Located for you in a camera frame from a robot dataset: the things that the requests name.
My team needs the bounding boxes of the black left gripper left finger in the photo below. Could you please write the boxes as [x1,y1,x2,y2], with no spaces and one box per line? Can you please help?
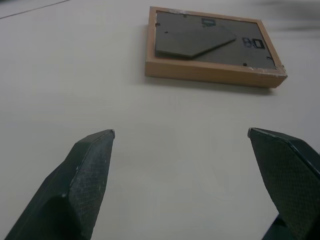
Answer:
[4,129,116,240]

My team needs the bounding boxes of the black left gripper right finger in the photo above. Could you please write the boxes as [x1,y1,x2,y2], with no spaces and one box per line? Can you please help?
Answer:
[247,127,320,240]

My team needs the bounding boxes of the wooden picture frame face down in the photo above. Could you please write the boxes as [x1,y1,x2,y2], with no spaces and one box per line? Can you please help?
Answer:
[144,6,288,89]

